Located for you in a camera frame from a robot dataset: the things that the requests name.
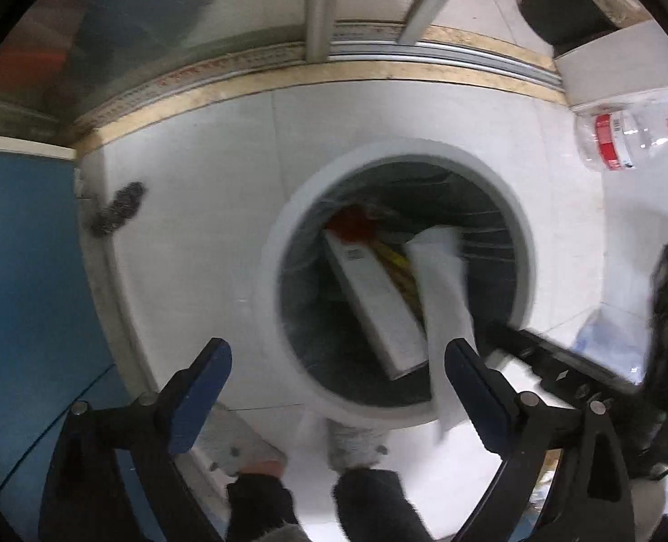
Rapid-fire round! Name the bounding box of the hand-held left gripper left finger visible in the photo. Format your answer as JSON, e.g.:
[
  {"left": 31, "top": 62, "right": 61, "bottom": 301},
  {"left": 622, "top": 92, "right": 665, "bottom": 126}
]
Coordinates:
[{"left": 39, "top": 337, "right": 233, "bottom": 542}]

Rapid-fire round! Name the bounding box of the clear bottle with red label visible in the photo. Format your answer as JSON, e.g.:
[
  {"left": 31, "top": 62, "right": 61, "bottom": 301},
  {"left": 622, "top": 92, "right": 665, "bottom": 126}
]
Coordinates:
[{"left": 573, "top": 102, "right": 668, "bottom": 173}]

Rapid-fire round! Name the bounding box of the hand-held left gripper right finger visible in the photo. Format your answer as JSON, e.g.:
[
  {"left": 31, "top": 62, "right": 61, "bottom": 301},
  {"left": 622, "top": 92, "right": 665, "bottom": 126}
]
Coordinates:
[{"left": 445, "top": 337, "right": 635, "bottom": 542}]

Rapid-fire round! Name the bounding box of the white round waste bin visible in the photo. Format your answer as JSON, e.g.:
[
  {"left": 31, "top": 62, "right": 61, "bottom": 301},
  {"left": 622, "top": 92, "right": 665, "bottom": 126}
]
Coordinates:
[{"left": 259, "top": 138, "right": 538, "bottom": 422}]

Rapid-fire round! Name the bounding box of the yellow striped wrapper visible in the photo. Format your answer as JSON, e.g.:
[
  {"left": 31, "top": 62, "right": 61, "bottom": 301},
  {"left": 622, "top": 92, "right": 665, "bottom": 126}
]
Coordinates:
[{"left": 371, "top": 237, "right": 421, "bottom": 306}]

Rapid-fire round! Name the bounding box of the person's dark trouser leg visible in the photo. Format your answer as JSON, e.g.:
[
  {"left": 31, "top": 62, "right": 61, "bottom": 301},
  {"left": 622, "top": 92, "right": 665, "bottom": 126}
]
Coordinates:
[
  {"left": 226, "top": 471, "right": 312, "bottom": 542},
  {"left": 333, "top": 467, "right": 439, "bottom": 542}
]

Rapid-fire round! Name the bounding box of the red wrapper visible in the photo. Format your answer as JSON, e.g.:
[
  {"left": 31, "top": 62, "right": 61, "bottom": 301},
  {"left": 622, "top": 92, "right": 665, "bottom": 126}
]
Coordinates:
[{"left": 334, "top": 206, "right": 381, "bottom": 242}]

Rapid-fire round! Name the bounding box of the blue panel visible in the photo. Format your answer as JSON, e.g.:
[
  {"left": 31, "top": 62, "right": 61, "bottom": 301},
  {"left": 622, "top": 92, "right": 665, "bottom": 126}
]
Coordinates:
[{"left": 0, "top": 145, "right": 162, "bottom": 526}]

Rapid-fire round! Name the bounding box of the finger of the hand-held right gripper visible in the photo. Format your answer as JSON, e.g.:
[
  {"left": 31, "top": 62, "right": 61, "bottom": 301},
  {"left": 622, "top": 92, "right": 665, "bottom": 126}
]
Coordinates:
[{"left": 477, "top": 322, "right": 650, "bottom": 408}]

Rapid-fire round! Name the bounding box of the metal sliding door track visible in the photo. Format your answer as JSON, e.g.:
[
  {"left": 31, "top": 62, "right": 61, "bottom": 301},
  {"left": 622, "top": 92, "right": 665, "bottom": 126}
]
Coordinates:
[{"left": 71, "top": 21, "right": 568, "bottom": 131}]

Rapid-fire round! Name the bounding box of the white paper sheet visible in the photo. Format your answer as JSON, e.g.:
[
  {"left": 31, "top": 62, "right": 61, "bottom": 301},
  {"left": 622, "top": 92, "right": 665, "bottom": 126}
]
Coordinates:
[{"left": 406, "top": 226, "right": 480, "bottom": 442}]

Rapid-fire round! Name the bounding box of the sliding glass door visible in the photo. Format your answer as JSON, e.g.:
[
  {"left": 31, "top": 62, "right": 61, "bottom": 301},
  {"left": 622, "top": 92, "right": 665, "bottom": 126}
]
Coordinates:
[{"left": 0, "top": 0, "right": 482, "bottom": 125}]

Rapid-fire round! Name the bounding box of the clear plastic bag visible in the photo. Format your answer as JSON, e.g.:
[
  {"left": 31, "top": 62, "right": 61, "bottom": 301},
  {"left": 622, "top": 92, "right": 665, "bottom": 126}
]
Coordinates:
[{"left": 573, "top": 309, "right": 654, "bottom": 388}]

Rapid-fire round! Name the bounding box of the long white cardboard box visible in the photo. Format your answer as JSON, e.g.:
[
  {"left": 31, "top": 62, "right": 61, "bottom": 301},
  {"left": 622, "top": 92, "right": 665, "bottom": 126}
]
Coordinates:
[{"left": 321, "top": 229, "right": 428, "bottom": 382}]

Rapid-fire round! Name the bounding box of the grey slipper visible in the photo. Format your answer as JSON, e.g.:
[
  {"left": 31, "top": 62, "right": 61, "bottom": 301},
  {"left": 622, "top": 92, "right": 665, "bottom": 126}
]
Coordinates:
[
  {"left": 195, "top": 406, "right": 290, "bottom": 478},
  {"left": 325, "top": 419, "right": 392, "bottom": 473}
]

